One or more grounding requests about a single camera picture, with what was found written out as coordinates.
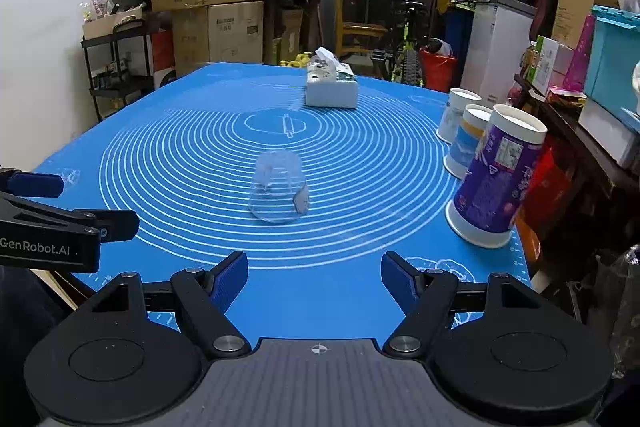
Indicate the purple paper cup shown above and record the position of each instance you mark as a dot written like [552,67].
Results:
[487,192]

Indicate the tall brown cardboard box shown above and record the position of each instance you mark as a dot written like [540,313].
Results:
[190,42]

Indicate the wooden chair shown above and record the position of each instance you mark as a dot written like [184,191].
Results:
[357,29]

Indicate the blue silicone baking mat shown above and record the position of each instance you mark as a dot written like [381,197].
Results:
[350,167]

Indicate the dark wooden side table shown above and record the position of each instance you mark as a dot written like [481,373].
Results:
[590,147]

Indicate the bicycle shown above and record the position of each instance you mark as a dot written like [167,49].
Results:
[410,57]

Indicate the person's dark clothing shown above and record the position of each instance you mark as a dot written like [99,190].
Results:
[25,322]

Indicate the red bucket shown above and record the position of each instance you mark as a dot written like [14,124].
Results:
[440,69]

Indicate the white and green box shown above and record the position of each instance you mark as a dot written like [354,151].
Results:
[545,62]

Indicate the pink box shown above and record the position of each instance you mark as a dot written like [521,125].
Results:
[580,57]

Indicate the plain cardboard box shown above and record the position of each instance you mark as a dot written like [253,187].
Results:
[235,32]

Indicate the blue and yellow paper cup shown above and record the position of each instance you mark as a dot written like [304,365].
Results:
[465,147]

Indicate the white tissue box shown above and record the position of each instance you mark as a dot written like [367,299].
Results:
[331,92]

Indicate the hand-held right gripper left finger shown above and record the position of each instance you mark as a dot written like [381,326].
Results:
[233,276]

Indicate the white and blue paper cup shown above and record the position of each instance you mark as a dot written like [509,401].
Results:
[452,114]

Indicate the yellow toy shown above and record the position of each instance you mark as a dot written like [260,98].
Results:
[295,59]

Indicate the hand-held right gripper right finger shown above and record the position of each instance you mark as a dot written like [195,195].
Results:
[397,277]

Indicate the clear glass cup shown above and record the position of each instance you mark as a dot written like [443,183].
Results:
[278,189]

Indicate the teal plastic crate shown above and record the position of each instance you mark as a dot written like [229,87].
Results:
[615,57]

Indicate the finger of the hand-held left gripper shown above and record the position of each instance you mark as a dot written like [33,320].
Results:
[30,184]
[117,225]

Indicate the black metal shelf cart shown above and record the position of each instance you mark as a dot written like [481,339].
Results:
[117,57]

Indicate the clear plastic bag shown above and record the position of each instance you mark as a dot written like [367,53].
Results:
[622,307]

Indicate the red box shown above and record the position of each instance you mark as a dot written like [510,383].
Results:
[542,192]

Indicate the flat white box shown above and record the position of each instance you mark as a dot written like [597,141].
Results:
[607,132]

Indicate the white chest freezer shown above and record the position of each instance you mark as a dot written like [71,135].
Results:
[495,47]

